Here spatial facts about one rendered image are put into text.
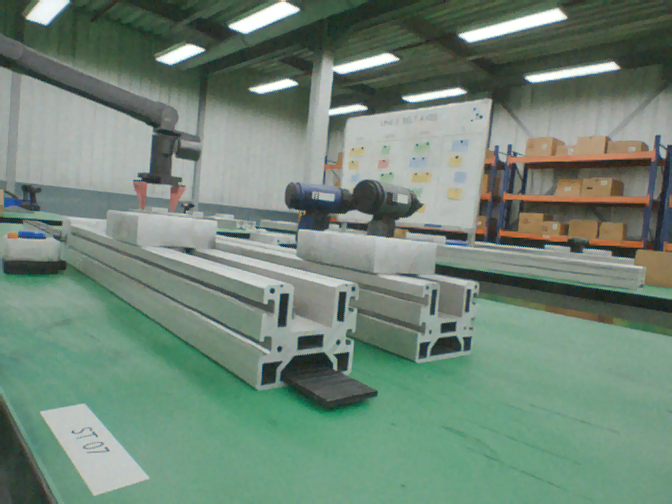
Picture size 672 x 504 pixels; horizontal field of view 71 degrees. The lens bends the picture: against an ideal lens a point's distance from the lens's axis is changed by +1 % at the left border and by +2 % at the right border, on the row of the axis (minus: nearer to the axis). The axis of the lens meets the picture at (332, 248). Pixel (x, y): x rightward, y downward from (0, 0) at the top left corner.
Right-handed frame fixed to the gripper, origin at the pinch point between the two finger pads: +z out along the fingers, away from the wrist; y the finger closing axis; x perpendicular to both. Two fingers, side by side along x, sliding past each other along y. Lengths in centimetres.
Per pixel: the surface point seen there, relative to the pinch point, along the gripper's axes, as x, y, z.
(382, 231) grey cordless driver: -72, 15, 0
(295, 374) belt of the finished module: -99, -20, 13
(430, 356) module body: -98, -2, 13
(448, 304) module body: -96, 3, 8
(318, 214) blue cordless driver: -50, 17, -2
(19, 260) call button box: -34.4, -33.5, 11.0
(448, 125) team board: 112, 258, -88
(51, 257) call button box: -34.4, -28.9, 10.4
